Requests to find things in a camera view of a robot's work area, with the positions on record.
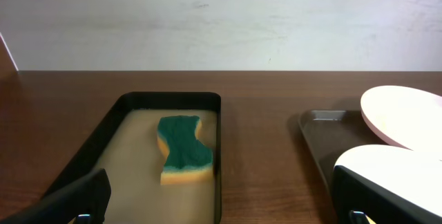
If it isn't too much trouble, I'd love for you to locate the pink plate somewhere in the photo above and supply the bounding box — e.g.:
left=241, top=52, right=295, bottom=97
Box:
left=360, top=85, right=441, bottom=158

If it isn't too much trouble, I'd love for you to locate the dark brown serving tray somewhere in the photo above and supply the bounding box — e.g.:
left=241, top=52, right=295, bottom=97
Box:
left=298, top=110, right=385, bottom=191

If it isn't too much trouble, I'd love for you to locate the white plate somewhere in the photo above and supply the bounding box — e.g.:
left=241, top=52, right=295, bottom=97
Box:
left=334, top=144, right=441, bottom=223

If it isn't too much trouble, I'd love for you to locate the green yellow sponge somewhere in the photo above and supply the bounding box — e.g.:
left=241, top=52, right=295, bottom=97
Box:
left=157, top=115, right=214, bottom=185

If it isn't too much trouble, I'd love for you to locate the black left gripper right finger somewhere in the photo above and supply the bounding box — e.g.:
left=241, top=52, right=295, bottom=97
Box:
left=331, top=165, right=441, bottom=224

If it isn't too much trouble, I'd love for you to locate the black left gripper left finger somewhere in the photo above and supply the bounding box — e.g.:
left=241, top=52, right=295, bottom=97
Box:
left=1, top=169, right=111, bottom=224

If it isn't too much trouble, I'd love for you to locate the black soapy water tray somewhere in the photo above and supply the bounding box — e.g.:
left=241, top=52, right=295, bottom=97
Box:
left=45, top=92, right=222, bottom=223

